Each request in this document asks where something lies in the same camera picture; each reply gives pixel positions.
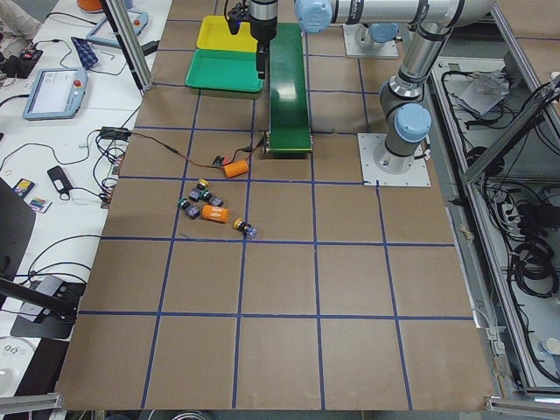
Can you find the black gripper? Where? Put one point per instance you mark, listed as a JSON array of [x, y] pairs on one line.
[[262, 27]]

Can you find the plain orange cylinder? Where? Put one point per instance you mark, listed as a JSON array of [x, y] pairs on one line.
[[235, 169]]

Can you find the yellow push button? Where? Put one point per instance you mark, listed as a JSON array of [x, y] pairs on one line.
[[202, 188], [246, 229]]

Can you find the orange can with white print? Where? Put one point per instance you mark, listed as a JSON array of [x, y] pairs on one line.
[[215, 213]]

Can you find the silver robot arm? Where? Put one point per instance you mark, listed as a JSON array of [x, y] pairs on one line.
[[429, 24]]

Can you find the yellow plastic tray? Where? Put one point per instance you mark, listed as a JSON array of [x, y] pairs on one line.
[[215, 35]]

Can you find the green plastic tray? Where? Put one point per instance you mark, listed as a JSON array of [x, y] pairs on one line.
[[224, 70]]

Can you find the green conveyor belt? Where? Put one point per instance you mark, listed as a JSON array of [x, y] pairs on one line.
[[289, 126]]

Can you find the black power adapter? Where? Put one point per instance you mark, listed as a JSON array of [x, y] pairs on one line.
[[150, 47]]

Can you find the small black circuit board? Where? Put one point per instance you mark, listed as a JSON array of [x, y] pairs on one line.
[[220, 161]]

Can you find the black controller box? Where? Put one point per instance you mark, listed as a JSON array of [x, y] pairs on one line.
[[114, 133]]

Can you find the blue checkered cloth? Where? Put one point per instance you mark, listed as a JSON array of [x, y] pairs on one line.
[[85, 52]]

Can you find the near teach pendant tablet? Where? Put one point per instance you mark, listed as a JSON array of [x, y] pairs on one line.
[[56, 93]]

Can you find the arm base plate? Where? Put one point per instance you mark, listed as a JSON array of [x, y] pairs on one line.
[[375, 40], [380, 168]]

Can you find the aluminium frame post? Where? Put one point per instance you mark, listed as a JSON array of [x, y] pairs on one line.
[[119, 20]]

